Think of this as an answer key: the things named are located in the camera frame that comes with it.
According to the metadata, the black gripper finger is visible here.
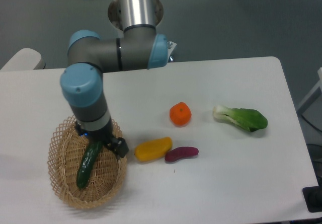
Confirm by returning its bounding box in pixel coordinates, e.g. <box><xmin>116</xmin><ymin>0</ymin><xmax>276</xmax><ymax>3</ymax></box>
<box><xmin>109</xmin><ymin>137</ymin><xmax>129</xmax><ymax>158</ymax></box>

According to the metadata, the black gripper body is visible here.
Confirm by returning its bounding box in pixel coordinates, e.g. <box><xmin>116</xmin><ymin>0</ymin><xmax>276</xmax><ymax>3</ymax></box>
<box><xmin>74</xmin><ymin>119</ymin><xmax>114</xmax><ymax>142</ymax></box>

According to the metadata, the yellow mango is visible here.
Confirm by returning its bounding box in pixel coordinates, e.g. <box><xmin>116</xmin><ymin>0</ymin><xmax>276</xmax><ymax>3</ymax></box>
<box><xmin>134</xmin><ymin>137</ymin><xmax>173</xmax><ymax>162</ymax></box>

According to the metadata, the white chair armrest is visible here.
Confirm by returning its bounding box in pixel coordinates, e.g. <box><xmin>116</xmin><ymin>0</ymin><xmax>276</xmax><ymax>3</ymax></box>
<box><xmin>1</xmin><ymin>48</ymin><xmax>46</xmax><ymax>72</ymax></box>

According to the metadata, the purple sweet potato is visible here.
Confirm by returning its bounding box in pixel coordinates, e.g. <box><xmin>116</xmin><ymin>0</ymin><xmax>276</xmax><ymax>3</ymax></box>
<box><xmin>165</xmin><ymin>146</ymin><xmax>199</xmax><ymax>163</ymax></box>

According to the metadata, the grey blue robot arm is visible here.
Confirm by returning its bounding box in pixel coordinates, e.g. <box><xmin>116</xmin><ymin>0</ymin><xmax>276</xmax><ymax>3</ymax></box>
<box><xmin>60</xmin><ymin>0</ymin><xmax>169</xmax><ymax>158</ymax></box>

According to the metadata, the white furniture at right edge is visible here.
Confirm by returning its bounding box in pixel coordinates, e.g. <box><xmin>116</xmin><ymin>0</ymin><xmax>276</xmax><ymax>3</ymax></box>
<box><xmin>296</xmin><ymin>68</ymin><xmax>321</xmax><ymax>116</ymax></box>

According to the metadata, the black device at table edge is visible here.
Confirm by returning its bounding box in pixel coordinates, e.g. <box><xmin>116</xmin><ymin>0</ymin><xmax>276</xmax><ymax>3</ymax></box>
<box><xmin>302</xmin><ymin>186</ymin><xmax>321</xmax><ymax>213</ymax></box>

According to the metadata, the green cucumber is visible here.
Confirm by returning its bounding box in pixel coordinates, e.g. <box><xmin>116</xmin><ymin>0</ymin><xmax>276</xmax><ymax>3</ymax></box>
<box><xmin>76</xmin><ymin>141</ymin><xmax>103</xmax><ymax>189</ymax></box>

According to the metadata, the orange tangerine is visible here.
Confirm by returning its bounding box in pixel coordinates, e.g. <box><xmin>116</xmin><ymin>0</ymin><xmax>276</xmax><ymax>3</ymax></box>
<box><xmin>169</xmin><ymin>102</ymin><xmax>192</xmax><ymax>126</ymax></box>

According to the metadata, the woven wicker basket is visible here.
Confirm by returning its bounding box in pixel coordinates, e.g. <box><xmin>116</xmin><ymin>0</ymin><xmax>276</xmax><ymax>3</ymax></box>
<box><xmin>47</xmin><ymin>116</ymin><xmax>127</xmax><ymax>209</ymax></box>

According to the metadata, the green bok choy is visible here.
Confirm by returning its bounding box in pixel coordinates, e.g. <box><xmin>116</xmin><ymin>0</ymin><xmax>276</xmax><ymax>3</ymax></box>
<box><xmin>212</xmin><ymin>105</ymin><xmax>268</xmax><ymax>132</ymax></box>

